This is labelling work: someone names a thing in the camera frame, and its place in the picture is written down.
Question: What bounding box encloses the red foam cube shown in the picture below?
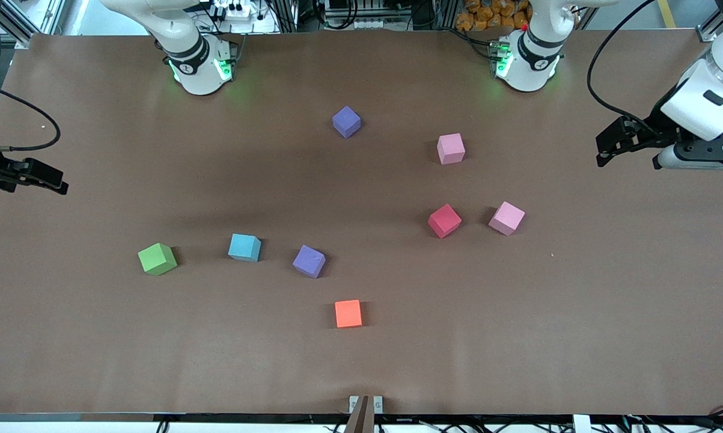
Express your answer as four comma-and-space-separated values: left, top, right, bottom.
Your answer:
427, 203, 462, 239

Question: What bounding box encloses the purple foam cube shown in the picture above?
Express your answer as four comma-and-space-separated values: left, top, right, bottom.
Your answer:
293, 244, 326, 279
332, 106, 362, 139

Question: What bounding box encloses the blue foam cube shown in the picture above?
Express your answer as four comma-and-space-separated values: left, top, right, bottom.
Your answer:
228, 233, 262, 263

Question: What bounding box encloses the metal table bracket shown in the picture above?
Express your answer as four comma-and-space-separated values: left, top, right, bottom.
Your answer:
349, 395, 383, 414

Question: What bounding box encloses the brown table cover sheet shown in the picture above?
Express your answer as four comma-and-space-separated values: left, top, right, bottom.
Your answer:
0, 29, 723, 417

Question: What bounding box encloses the brown wooden strip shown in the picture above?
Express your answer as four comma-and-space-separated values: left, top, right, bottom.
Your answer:
343, 395, 375, 433

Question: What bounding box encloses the aluminium frame profile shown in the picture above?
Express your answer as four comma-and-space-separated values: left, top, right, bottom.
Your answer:
695, 0, 723, 46
1, 0, 67, 46

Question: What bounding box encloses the pink foam cube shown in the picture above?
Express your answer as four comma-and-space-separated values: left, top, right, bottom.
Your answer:
437, 133, 466, 165
488, 201, 526, 236

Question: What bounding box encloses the orange snack bag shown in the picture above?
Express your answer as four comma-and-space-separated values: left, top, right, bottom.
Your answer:
454, 0, 533, 32

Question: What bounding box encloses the green foam cube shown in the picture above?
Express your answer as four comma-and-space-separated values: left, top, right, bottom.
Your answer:
138, 242, 178, 277

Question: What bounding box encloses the orange foam cube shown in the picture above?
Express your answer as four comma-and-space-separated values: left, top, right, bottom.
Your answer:
335, 299, 363, 329

